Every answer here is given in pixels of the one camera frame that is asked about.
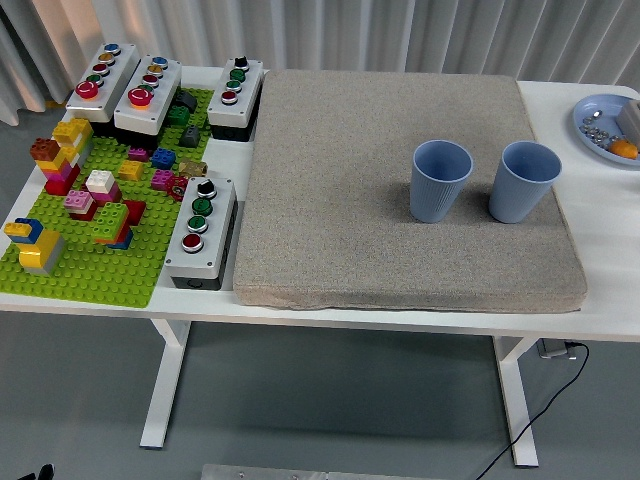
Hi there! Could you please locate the red toy brick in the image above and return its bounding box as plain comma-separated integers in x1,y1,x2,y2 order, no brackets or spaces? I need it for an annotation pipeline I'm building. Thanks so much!
122,199,147,226

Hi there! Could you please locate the white pink brick stack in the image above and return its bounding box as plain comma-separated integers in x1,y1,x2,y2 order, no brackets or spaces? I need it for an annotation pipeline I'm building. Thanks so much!
84,169,124,205

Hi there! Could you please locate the yellow white brick stack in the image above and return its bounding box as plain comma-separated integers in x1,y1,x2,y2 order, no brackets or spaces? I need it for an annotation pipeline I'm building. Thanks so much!
51,117,96,169

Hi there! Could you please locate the grey-brown mat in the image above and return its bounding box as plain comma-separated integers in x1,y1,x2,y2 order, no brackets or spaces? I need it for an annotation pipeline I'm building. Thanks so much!
232,68,589,315

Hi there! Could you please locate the white curtain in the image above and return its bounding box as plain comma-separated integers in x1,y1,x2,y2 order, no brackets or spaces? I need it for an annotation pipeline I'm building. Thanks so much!
0,0,640,126

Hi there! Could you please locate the white table leg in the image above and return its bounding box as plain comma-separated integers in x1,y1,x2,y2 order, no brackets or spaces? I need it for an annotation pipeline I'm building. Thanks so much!
491,335,540,469
138,319,192,449

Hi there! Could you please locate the small orange fruit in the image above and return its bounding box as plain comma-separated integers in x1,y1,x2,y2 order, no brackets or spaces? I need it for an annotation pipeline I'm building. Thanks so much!
608,139,640,160

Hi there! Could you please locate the brown yellow red brick stack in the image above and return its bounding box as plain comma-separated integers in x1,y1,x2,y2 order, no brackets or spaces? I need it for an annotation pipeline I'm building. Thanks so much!
29,138,82,197

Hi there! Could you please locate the grey power adapter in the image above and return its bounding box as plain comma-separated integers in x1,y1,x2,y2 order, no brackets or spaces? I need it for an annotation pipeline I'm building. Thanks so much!
537,339,579,360

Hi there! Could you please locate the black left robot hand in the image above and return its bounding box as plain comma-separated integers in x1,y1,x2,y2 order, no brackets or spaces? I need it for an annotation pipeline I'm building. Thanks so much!
17,463,56,480

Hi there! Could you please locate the four-button control box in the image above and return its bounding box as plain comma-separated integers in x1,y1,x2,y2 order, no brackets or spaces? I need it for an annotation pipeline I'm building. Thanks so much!
163,176,237,292
206,56,265,143

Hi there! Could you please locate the green orange blue brick stack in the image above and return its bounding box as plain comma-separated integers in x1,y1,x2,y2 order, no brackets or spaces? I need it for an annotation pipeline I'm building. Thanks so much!
91,201,135,250

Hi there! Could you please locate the five-button control box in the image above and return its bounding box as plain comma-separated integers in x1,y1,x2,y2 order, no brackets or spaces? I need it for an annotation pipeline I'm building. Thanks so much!
113,53,183,136
64,42,141,124

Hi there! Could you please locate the light blue plate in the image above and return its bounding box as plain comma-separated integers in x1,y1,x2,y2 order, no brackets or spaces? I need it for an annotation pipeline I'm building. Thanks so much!
572,93,640,172

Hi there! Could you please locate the pink red brick stack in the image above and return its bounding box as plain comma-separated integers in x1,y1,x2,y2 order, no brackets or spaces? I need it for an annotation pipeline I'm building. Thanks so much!
63,189,100,222

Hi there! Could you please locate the black floor cable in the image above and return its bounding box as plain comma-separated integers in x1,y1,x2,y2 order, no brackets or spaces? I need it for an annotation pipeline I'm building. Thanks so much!
474,341,590,480

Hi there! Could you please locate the yellow toy brick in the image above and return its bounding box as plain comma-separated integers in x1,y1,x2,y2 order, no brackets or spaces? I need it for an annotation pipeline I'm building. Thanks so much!
118,159,145,182

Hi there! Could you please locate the yellow blue grey brick stack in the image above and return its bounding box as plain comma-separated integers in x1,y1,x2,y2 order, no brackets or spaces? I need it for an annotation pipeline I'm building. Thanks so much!
3,217,66,276

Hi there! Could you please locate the grey metal block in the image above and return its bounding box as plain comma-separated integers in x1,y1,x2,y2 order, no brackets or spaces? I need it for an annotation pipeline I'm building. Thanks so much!
615,98,640,143

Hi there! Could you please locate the blue ribbed plastic cup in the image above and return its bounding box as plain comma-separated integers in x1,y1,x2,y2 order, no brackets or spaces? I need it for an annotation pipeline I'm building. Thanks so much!
488,140,562,225
409,139,475,224

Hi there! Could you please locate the green brick baseplate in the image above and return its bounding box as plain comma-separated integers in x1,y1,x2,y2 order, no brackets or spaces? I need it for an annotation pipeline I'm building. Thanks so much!
0,87,216,309

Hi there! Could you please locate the blue toy brick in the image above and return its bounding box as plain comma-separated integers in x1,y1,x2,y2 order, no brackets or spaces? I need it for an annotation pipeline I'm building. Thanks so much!
150,147,177,170

